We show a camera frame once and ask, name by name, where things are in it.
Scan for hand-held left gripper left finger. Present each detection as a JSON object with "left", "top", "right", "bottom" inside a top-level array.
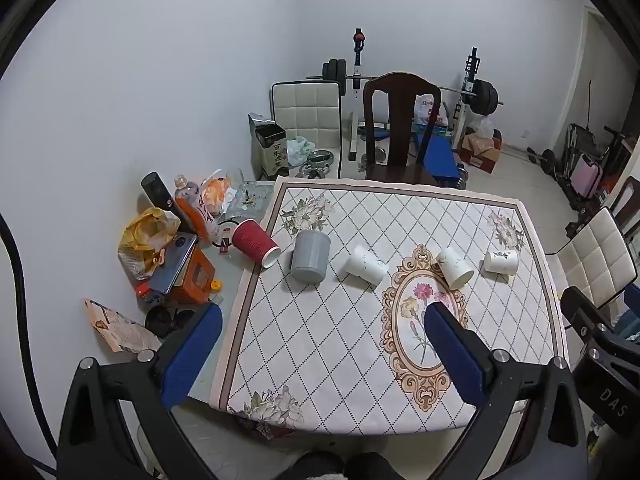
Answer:
[{"left": 56, "top": 302, "right": 224, "bottom": 480}]

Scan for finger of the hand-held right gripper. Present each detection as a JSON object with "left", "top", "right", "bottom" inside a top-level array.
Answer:
[{"left": 561, "top": 285, "right": 622, "bottom": 336}]

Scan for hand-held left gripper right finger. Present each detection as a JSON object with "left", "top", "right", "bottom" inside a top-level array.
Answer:
[{"left": 424, "top": 301, "right": 590, "bottom": 480}]

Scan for white gold-marbled cup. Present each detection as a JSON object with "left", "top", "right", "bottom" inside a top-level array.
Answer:
[{"left": 437, "top": 246, "right": 475, "bottom": 291}]

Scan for white cup with black print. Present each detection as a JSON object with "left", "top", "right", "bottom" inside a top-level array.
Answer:
[{"left": 483, "top": 249, "right": 520, "bottom": 278}]

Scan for red ribbed paper cup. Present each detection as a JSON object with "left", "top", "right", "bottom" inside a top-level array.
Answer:
[{"left": 231, "top": 218, "right": 281, "bottom": 268}]

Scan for white speckled cup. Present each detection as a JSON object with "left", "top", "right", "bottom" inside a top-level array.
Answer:
[{"left": 346, "top": 245, "right": 389, "bottom": 285}]

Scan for grey cup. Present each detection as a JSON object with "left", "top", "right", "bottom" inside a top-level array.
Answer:
[{"left": 290, "top": 230, "right": 332, "bottom": 285}]

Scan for black round lids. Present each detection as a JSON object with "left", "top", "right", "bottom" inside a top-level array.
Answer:
[{"left": 145, "top": 305, "right": 196, "bottom": 338}]

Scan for white padded chair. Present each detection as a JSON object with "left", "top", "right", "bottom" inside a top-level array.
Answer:
[
  {"left": 270, "top": 80, "right": 346, "bottom": 181},
  {"left": 547, "top": 207, "right": 640, "bottom": 311}
]

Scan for printed leaflet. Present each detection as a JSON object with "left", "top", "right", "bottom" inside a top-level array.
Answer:
[{"left": 84, "top": 299, "right": 162, "bottom": 353}]

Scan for orange box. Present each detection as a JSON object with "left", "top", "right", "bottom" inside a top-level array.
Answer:
[{"left": 165, "top": 247, "right": 217, "bottom": 306}]

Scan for dark wooden chair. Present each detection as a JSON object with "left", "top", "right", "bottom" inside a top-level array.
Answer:
[
  {"left": 611, "top": 176, "right": 640, "bottom": 241},
  {"left": 362, "top": 72, "right": 443, "bottom": 188}
]

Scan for yellow plastic bag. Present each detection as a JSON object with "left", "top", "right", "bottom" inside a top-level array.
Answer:
[{"left": 118, "top": 207, "right": 182, "bottom": 281}]

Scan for pink suitcase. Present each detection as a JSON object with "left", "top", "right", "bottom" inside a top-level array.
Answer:
[{"left": 570, "top": 155, "right": 603, "bottom": 201}]

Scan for floral printed table mat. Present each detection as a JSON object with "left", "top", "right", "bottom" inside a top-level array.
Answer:
[{"left": 210, "top": 176, "right": 571, "bottom": 436}]

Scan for orange drink bottle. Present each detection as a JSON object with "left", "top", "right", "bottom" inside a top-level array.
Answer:
[{"left": 174, "top": 175, "right": 221, "bottom": 243}]

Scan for small black barbell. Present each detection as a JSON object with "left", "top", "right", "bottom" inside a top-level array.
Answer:
[{"left": 526, "top": 147, "right": 558, "bottom": 176}]

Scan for orange snack bag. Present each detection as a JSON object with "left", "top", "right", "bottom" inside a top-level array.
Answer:
[{"left": 200, "top": 170, "right": 236, "bottom": 216}]

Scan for person's knees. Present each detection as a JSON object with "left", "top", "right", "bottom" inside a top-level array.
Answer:
[{"left": 290, "top": 451, "right": 401, "bottom": 480}]

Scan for clear plastic bag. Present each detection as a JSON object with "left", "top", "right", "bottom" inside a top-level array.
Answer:
[{"left": 222, "top": 180, "right": 275, "bottom": 221}]

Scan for black folded cart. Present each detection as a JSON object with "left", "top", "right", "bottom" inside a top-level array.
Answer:
[{"left": 565, "top": 122, "right": 631, "bottom": 196}]

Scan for black bottle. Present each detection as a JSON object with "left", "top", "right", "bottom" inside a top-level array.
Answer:
[{"left": 141, "top": 172, "right": 177, "bottom": 211}]

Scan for cardboard box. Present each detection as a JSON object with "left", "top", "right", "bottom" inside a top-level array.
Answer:
[{"left": 460, "top": 130, "right": 503, "bottom": 175}]

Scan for blue bench pad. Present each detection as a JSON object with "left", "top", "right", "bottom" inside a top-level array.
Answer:
[{"left": 415, "top": 135, "right": 463, "bottom": 183}]

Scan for dark tea box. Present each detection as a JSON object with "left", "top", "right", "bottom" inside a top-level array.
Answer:
[{"left": 248, "top": 112, "right": 291, "bottom": 181}]

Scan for light green cloth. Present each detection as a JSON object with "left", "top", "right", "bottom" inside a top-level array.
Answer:
[{"left": 286, "top": 135, "right": 316, "bottom": 166}]

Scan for metal pot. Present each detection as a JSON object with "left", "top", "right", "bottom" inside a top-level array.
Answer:
[{"left": 305, "top": 150, "right": 337, "bottom": 178}]

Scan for white red plastic bag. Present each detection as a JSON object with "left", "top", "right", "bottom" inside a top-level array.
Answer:
[{"left": 412, "top": 94, "right": 451, "bottom": 128}]

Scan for white weight rack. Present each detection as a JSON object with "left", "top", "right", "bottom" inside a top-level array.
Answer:
[{"left": 345, "top": 27, "right": 481, "bottom": 161}]

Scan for black cable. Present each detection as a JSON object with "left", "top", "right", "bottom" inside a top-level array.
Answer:
[{"left": 0, "top": 215, "right": 58, "bottom": 476}]

